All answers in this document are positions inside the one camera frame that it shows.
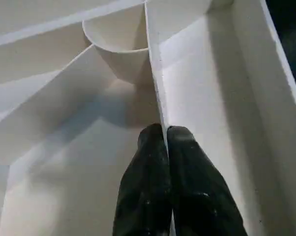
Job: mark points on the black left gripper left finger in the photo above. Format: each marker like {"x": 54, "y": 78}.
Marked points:
{"x": 148, "y": 184}

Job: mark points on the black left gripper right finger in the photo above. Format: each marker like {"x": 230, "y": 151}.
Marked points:
{"x": 194, "y": 191}

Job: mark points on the white plastic table top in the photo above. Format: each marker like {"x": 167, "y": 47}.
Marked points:
{"x": 64, "y": 147}

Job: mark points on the black mat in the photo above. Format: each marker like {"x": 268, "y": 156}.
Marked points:
{"x": 293, "y": 37}

